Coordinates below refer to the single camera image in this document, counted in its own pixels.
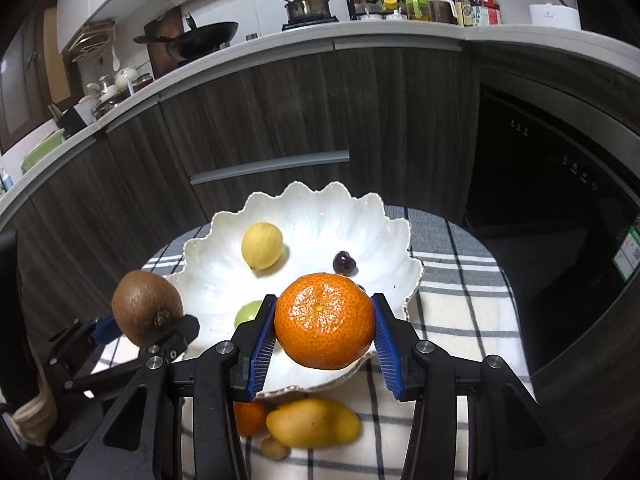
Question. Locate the black knife block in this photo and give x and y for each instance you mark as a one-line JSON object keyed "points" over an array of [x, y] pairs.
{"points": [[75, 117]]}

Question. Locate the white hanging spoon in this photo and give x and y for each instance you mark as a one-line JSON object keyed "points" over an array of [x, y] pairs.
{"points": [[115, 62]]}

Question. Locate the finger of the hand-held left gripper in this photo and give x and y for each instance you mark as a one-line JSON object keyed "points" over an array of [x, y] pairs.
{"points": [[172, 335], [105, 331]]}

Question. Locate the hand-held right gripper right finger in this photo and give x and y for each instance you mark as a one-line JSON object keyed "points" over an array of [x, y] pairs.
{"points": [[387, 355]]}

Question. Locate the green apple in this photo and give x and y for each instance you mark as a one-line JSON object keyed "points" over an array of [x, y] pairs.
{"points": [[247, 312]]}

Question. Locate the white condiment jars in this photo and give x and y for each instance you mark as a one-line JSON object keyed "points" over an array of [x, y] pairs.
{"points": [[382, 16]]}

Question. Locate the small mandarin orange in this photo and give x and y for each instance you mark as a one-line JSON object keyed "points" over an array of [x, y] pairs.
{"points": [[250, 417]]}

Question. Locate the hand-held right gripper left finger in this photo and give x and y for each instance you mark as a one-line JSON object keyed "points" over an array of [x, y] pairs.
{"points": [[262, 355]]}

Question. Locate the wooden wall rack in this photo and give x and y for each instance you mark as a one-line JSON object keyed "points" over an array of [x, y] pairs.
{"points": [[92, 40]]}

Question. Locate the brown longan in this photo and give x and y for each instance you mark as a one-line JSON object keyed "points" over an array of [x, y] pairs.
{"points": [[275, 449]]}

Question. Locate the white scalloped bowl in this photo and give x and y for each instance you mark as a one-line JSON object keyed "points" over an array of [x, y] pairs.
{"points": [[310, 230]]}

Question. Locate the black wok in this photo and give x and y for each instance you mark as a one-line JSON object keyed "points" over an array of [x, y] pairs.
{"points": [[205, 37]]}

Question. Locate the brown kiwi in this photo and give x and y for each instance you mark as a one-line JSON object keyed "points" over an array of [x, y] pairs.
{"points": [[145, 305]]}

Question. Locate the black cooktop burner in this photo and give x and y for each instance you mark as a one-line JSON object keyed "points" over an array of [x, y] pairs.
{"points": [[310, 22]]}

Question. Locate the yellow mango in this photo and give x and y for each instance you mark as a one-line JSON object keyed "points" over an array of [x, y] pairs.
{"points": [[312, 422]]}

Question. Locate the green basin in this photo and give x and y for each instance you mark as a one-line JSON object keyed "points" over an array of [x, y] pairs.
{"points": [[42, 152]]}

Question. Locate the dark wooden cutting board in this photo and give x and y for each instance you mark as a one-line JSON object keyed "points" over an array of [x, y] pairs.
{"points": [[162, 35]]}

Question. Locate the brown wooden door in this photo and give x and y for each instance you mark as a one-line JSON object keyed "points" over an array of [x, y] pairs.
{"points": [[35, 75]]}

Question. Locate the dark soy sauce bottle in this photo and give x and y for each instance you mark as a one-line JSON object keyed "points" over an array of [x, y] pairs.
{"points": [[466, 5]]}

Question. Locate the white teapot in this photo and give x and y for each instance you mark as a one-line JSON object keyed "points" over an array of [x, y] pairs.
{"points": [[126, 80]]}

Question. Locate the large mandarin orange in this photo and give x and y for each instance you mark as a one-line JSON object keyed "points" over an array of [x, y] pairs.
{"points": [[325, 320]]}

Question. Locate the black and white checked cloth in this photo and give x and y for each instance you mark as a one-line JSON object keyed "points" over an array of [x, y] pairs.
{"points": [[450, 320]]}

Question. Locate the steel pot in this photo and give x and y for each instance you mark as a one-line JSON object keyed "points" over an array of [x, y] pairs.
{"points": [[112, 105]]}

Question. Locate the black built-in dishwasher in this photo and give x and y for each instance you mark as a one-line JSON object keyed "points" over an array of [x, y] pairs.
{"points": [[550, 235]]}

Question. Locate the white round appliance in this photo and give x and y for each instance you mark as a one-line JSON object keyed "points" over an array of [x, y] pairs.
{"points": [[555, 17]]}

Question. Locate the steel saucepan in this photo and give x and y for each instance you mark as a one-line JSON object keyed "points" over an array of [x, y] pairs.
{"points": [[307, 7]]}

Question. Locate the dark sauce jug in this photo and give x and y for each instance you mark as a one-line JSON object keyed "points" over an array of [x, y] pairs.
{"points": [[442, 10]]}

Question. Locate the yellow lemon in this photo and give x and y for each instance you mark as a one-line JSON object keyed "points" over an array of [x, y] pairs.
{"points": [[262, 246]]}

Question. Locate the dark cherry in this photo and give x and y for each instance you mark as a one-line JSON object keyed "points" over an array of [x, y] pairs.
{"points": [[345, 262]]}

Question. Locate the red jar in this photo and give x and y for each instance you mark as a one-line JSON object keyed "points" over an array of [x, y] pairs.
{"points": [[142, 82]]}

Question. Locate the person's left hand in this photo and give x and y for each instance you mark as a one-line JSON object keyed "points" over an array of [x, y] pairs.
{"points": [[32, 420]]}

